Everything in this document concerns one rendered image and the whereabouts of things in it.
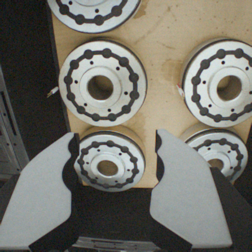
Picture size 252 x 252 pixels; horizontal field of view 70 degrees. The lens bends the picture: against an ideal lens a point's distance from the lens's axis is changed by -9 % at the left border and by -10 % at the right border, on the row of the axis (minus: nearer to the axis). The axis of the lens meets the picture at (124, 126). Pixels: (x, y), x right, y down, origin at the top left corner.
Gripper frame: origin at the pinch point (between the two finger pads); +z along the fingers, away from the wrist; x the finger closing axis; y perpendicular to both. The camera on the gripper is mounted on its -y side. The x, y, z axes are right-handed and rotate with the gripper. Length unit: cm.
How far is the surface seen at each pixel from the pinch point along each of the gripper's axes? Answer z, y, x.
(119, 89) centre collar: 9.9, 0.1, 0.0
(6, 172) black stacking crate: 16.4, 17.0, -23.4
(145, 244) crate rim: 3.4, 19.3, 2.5
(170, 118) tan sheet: 13.0, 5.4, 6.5
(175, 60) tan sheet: 12.9, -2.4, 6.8
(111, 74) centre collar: 10.0, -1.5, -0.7
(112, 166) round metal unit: 12.4, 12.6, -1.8
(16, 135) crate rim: 4.7, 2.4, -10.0
